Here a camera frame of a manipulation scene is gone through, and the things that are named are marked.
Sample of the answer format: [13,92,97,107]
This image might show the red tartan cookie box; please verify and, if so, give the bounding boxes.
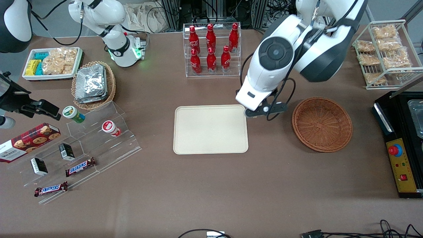
[0,123,61,163]

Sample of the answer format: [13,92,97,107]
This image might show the grey metal profile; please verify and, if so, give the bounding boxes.
[391,74,423,98]

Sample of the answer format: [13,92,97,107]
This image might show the Snickers chocolate bar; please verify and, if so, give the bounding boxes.
[34,181,68,197]
[65,157,96,177]

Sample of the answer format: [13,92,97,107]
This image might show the large clear bag of crackers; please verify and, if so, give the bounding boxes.
[42,47,77,75]

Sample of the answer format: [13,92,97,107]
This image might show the clear acrylic bottle rack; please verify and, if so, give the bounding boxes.
[182,22,242,78]

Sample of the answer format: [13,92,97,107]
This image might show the metal equipment rack with cables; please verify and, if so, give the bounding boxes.
[160,0,298,31]

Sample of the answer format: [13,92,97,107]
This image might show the red cola bottle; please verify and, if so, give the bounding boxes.
[206,23,216,53]
[188,25,200,55]
[190,48,202,75]
[207,47,217,74]
[220,45,231,73]
[229,23,239,53]

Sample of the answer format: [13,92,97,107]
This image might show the green-lidded snack cup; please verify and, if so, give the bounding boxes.
[62,105,86,124]

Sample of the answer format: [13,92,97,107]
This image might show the white wire rack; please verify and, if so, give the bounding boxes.
[352,20,423,90]

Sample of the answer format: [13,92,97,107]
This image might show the black cable with white plug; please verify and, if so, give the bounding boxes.
[178,228,232,238]

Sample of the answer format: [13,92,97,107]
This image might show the stack of silver foil packs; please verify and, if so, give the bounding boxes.
[75,64,108,104]

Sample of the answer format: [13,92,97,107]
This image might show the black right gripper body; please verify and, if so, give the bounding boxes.
[0,72,33,115]

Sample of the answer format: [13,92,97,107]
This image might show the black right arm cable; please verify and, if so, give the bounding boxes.
[31,0,83,46]

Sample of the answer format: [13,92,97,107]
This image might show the yellow snack pack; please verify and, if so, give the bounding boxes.
[25,59,42,76]

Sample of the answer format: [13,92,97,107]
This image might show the black control box yellow panel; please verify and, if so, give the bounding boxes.
[371,91,423,199]

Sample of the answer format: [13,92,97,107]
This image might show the beige rectangular serving tray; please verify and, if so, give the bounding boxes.
[173,104,249,155]

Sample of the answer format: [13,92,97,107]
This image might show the red-lidded snack cup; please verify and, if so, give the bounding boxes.
[101,120,121,137]

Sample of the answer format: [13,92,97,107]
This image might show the round brown wicker basket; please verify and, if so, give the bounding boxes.
[292,97,353,153]

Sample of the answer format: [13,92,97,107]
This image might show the small black box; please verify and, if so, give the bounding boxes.
[30,157,49,176]
[58,143,75,161]

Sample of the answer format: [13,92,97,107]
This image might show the tan wicker basket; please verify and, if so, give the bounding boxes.
[71,61,116,111]

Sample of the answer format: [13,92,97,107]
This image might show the white rectangular snack tray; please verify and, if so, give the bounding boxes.
[22,47,83,81]

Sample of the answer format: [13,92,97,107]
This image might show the clear acrylic tiered stand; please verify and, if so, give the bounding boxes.
[19,100,142,205]

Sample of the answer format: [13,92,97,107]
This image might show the steel pan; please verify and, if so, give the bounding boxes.
[407,99,423,139]

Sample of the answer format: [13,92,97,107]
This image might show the beige cloth bag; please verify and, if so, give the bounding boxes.
[124,3,166,34]

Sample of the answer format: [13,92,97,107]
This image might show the clear bag of fried snacks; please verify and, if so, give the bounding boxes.
[382,50,412,69]
[358,54,381,66]
[356,40,376,53]
[376,38,402,52]
[363,72,387,85]
[371,24,399,40]

